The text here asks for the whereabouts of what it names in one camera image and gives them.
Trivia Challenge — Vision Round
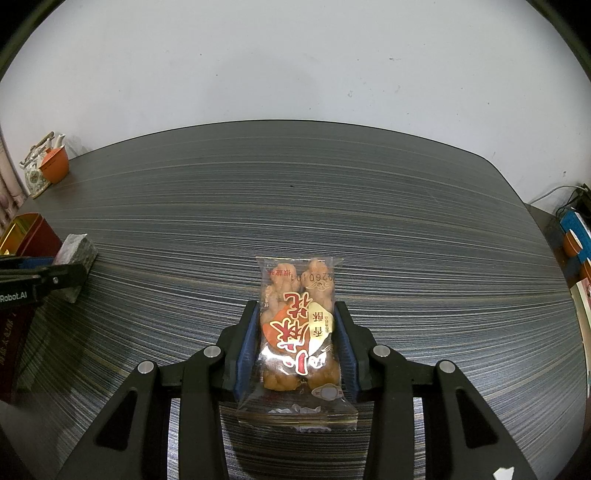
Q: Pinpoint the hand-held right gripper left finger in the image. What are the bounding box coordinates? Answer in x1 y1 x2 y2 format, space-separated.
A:
58 300 259 480

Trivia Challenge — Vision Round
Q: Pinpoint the blue and white box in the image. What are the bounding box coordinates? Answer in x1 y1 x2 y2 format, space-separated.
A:
560 212 591 259

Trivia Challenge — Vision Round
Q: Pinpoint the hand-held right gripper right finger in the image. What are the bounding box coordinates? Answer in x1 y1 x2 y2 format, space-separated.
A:
333 300 536 480

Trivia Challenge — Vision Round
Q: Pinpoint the clear fried twist snack packet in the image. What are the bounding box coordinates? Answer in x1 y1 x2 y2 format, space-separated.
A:
236 256 360 432

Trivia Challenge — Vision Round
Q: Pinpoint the orange ceramic cup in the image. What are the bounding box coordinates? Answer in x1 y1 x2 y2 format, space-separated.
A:
39 147 71 184

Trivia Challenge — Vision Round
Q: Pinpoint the patterned ceramic teapot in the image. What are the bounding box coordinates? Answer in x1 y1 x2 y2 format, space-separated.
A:
18 131 68 199

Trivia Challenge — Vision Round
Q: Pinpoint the white cable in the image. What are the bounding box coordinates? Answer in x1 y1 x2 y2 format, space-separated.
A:
529 185 578 206

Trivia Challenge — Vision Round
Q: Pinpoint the pale patterned curtain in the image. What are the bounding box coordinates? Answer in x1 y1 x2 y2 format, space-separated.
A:
0 124 28 222

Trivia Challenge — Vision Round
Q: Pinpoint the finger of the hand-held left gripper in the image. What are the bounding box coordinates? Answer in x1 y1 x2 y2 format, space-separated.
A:
0 262 89 291
0 255 60 274

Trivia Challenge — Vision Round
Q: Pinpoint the red and gold tin box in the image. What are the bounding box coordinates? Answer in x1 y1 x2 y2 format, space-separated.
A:
0 212 63 402

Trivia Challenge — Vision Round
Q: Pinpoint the dark brown cake packet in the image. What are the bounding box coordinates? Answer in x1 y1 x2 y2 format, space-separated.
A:
50 233 99 304

